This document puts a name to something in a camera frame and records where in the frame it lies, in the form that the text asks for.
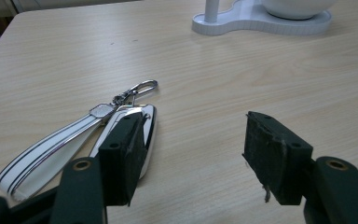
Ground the black object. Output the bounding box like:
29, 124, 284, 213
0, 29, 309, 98
260, 0, 338, 21

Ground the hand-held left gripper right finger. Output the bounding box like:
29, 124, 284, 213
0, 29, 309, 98
241, 110, 314, 206

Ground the white stand with pole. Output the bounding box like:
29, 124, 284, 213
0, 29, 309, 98
191, 0, 334, 37

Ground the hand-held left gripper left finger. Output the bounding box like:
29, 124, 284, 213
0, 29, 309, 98
98, 111, 149, 207

